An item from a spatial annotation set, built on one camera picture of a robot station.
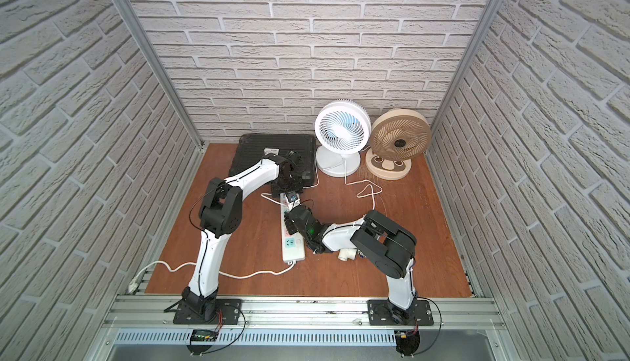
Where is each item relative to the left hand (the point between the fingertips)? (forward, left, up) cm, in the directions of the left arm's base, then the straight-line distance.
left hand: (287, 190), depth 102 cm
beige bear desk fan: (+9, -43, +23) cm, 50 cm away
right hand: (-12, -3, +3) cm, 13 cm away
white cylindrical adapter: (-28, -23, +2) cm, 36 cm away
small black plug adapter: (-15, -4, +18) cm, 23 cm away
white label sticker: (+18, +8, +6) cm, 21 cm away
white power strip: (-25, -4, +1) cm, 25 cm away
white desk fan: (+9, -22, +26) cm, 35 cm away
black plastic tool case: (+20, +18, +5) cm, 27 cm away
